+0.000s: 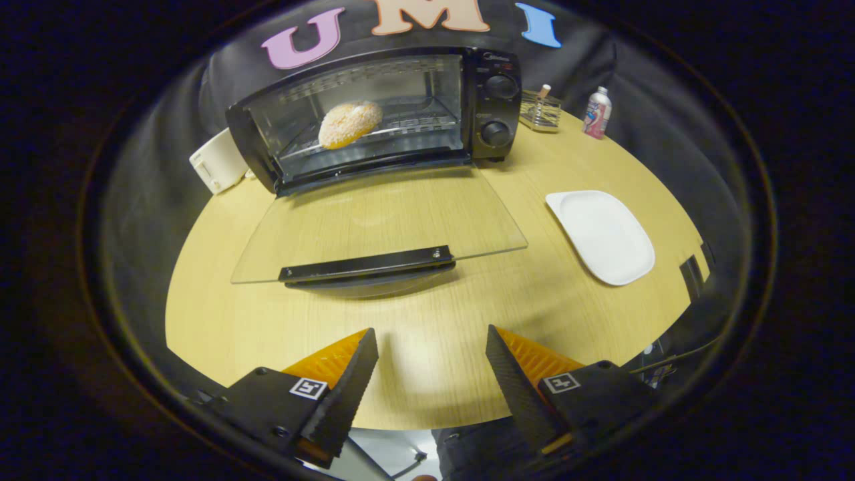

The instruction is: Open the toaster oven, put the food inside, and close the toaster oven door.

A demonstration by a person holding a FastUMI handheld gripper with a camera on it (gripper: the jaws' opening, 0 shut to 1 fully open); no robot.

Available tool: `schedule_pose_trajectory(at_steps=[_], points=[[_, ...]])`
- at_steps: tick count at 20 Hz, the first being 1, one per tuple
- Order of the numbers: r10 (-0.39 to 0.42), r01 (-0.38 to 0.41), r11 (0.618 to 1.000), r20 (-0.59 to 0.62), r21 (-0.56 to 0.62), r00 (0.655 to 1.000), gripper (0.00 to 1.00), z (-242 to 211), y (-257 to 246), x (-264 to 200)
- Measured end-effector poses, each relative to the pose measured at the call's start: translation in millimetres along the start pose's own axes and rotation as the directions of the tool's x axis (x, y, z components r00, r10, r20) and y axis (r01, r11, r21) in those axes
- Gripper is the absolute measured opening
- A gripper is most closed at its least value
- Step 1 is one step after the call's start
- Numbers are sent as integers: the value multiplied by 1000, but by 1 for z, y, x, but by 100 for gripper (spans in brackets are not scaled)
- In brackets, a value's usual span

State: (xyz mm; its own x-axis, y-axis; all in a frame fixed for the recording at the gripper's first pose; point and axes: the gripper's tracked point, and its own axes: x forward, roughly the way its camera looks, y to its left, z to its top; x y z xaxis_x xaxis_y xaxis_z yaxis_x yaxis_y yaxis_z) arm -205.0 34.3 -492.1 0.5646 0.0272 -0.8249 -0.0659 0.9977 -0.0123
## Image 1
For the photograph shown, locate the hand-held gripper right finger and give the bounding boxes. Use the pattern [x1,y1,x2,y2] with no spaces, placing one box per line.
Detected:
[485,324,661,468]

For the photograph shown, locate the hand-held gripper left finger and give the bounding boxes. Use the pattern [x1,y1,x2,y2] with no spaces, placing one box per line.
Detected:
[200,327,380,470]

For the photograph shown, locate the sesame bread bun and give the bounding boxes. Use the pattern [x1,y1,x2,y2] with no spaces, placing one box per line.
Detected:
[318,100,384,150]

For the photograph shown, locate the black toaster oven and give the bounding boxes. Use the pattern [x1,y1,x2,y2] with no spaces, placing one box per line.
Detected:
[226,47,528,298]

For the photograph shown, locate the white bread toaster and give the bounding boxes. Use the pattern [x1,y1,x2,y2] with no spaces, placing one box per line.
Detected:
[189,127,251,196]

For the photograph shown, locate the person's dark trousers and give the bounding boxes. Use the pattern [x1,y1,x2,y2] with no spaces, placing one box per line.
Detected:
[431,418,538,481]

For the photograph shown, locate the white square plate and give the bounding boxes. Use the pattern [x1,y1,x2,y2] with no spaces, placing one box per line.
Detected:
[545,190,656,287]

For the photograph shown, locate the clear glass toothpick holder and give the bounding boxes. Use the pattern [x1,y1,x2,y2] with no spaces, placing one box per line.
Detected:
[520,84,562,133]

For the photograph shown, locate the silver bottle with pink label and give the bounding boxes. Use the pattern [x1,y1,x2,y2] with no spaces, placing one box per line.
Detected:
[582,86,613,140]

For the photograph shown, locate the black backdrop cloth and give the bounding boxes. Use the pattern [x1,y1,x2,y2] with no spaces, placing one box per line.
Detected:
[100,0,742,375]

